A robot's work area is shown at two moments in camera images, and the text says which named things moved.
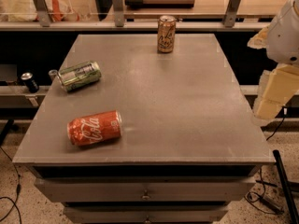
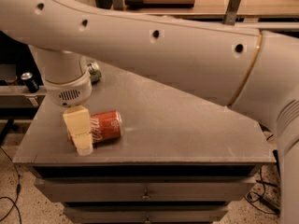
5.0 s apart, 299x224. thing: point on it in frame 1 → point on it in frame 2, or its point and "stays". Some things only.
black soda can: [28, 79] stays
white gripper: [284, 37] → [69, 94]
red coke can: [94, 128] stays
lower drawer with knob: [146, 215] stays
